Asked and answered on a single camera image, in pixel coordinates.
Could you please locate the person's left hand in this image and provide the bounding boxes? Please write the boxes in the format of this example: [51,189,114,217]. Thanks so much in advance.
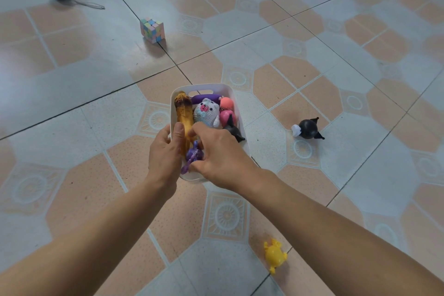
[146,122,186,200]

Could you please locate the person's right hand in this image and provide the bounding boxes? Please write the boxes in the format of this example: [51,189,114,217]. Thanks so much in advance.
[189,122,275,196]

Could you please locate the small purple toy figure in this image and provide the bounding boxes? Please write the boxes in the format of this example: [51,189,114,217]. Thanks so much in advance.
[180,140,205,175]

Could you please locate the white plastic basket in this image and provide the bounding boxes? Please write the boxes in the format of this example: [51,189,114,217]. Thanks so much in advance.
[169,83,251,185]

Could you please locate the person's left forearm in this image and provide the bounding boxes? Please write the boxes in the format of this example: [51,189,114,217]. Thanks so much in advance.
[0,175,176,296]

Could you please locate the person's right forearm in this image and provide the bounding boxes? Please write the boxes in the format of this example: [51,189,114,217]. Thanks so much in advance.
[243,171,444,296]

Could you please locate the yellow brown banana toy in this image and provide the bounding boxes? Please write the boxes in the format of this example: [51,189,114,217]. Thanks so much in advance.
[174,91,197,158]

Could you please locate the white crochet animal toy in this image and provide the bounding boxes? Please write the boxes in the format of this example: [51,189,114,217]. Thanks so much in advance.
[193,98,221,129]

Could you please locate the purple eggplant toy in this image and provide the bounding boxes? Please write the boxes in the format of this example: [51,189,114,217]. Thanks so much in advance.
[191,94,222,106]

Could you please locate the black pointed toy figure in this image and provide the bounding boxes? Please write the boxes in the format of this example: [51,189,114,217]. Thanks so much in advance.
[222,115,246,143]

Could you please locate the pink round toy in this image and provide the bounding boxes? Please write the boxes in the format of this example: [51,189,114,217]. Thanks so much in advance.
[219,110,238,128]

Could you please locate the pastel puzzle cube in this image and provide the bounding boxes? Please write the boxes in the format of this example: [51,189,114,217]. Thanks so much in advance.
[140,17,164,44]

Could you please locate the black and white toy figure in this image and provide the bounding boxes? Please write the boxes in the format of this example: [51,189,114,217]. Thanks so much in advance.
[291,117,325,140]

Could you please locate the yellow animal toy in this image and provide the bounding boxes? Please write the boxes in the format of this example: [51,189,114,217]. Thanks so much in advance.
[263,239,288,275]

